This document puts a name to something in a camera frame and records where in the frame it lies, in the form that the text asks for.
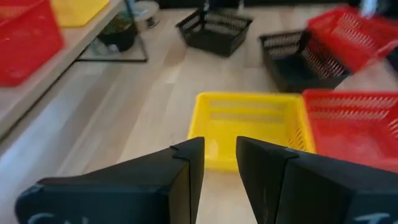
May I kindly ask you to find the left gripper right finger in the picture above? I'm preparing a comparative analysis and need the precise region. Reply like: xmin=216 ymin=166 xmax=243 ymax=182
xmin=235 ymin=135 xmax=398 ymax=224

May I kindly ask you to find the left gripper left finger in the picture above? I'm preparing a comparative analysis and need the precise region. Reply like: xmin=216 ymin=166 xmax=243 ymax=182
xmin=14 ymin=136 xmax=205 ymax=224

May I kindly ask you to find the red plastic slotted basket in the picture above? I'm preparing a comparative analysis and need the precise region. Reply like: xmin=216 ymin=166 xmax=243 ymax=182
xmin=302 ymin=89 xmax=398 ymax=174
xmin=306 ymin=6 xmax=398 ymax=74
xmin=0 ymin=0 xmax=65 ymax=87

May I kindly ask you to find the yellow plastic slotted basket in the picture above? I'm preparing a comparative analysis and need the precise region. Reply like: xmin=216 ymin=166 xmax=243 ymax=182
xmin=50 ymin=0 xmax=110 ymax=28
xmin=187 ymin=91 xmax=317 ymax=172

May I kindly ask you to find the black plastic slotted basket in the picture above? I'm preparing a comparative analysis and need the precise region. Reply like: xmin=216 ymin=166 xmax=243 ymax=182
xmin=259 ymin=29 xmax=352 ymax=93
xmin=175 ymin=7 xmax=254 ymax=58

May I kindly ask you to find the potted succulent plant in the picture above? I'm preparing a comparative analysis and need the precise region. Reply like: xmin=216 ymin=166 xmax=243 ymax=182
xmin=96 ymin=9 xmax=140 ymax=53

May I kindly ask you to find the black aluminium rig frame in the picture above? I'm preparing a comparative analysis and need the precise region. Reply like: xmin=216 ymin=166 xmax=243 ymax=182
xmin=158 ymin=0 xmax=358 ymax=9

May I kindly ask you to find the wooden shelf black frame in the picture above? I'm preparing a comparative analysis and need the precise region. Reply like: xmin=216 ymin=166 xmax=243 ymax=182
xmin=0 ymin=0 xmax=149 ymax=141

